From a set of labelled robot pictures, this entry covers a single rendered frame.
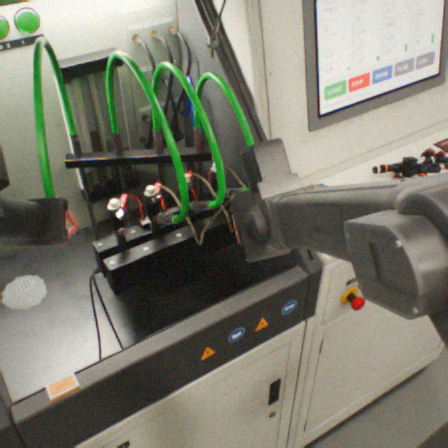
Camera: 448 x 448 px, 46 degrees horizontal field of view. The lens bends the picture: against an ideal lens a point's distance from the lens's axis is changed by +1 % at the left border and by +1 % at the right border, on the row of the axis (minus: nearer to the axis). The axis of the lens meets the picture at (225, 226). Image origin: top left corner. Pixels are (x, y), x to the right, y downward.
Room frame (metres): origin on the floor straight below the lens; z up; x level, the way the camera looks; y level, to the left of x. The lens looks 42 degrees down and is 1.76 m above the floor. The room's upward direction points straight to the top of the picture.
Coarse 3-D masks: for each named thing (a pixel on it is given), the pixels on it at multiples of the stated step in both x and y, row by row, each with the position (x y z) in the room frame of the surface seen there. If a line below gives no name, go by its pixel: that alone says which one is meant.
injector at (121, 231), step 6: (120, 204) 0.81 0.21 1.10; (114, 210) 0.80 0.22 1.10; (114, 216) 0.80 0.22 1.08; (114, 222) 0.80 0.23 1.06; (120, 222) 0.80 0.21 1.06; (114, 228) 0.80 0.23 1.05; (120, 228) 0.80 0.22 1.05; (120, 234) 0.79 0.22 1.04; (120, 240) 0.80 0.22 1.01; (120, 246) 0.80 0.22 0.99; (120, 252) 0.80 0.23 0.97
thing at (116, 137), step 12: (108, 60) 0.95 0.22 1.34; (132, 60) 0.87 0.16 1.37; (108, 72) 0.96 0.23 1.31; (108, 84) 0.97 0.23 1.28; (144, 84) 0.82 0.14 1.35; (108, 96) 0.98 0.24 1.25; (156, 108) 0.78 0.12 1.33; (168, 132) 0.76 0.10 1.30; (120, 144) 0.98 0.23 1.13; (168, 144) 0.75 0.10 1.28; (180, 168) 0.73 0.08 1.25; (180, 180) 0.72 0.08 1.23; (180, 192) 0.72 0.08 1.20; (156, 216) 0.82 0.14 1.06; (168, 216) 0.77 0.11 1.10; (180, 216) 0.73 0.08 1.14
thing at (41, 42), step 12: (36, 48) 0.81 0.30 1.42; (48, 48) 0.90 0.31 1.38; (36, 60) 0.77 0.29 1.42; (36, 72) 0.75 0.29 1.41; (60, 72) 0.95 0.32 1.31; (36, 84) 0.73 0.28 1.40; (60, 84) 0.96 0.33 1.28; (36, 96) 0.71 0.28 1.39; (36, 108) 0.69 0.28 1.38; (36, 120) 0.68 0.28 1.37; (72, 120) 0.97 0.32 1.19; (36, 132) 0.67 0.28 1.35; (72, 132) 0.97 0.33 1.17; (48, 168) 0.63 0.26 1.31; (48, 180) 0.62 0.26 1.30; (48, 192) 0.61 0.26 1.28
